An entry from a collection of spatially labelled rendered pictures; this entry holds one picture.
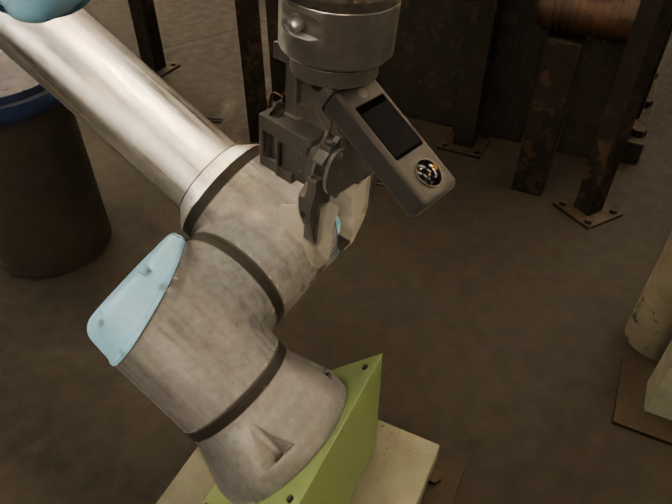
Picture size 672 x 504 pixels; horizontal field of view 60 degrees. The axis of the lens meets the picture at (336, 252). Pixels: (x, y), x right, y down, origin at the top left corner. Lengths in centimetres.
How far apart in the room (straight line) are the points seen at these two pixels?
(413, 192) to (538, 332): 84
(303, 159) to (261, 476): 34
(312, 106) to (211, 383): 31
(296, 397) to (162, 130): 36
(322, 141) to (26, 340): 95
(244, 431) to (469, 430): 52
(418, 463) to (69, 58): 70
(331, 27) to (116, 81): 41
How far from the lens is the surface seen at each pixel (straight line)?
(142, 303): 62
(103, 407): 116
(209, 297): 64
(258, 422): 65
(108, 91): 78
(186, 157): 74
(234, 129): 185
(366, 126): 46
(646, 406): 119
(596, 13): 142
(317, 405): 67
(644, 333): 126
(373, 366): 71
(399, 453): 90
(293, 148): 50
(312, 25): 44
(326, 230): 54
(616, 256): 150
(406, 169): 46
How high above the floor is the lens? 89
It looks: 41 degrees down
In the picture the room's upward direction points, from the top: straight up
